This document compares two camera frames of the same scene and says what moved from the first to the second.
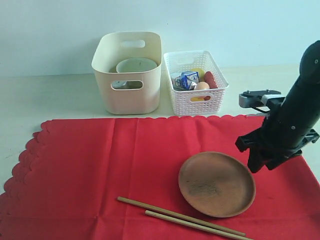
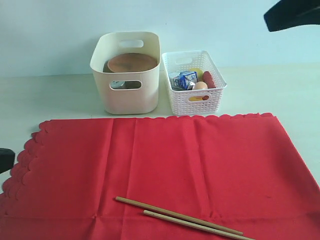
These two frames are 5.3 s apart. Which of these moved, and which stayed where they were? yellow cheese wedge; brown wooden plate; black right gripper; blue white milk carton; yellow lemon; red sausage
Moved: brown wooden plate; black right gripper
Stayed: red sausage; yellow cheese wedge; yellow lemon; blue white milk carton
